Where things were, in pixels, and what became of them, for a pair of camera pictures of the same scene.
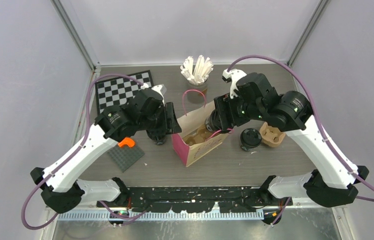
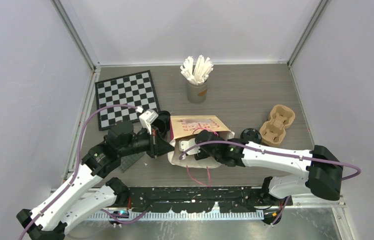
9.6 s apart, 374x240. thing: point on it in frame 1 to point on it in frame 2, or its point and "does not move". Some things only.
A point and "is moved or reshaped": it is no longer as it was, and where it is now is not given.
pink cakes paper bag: [195, 140] is moved or reshaped
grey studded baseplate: [126, 157] does not move
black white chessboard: [117, 91] does not move
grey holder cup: [197, 94] does not move
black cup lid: [250, 139] does not move
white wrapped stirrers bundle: [198, 74] does not move
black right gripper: [224, 103] to [203, 153]
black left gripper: [170, 121] to [158, 145]
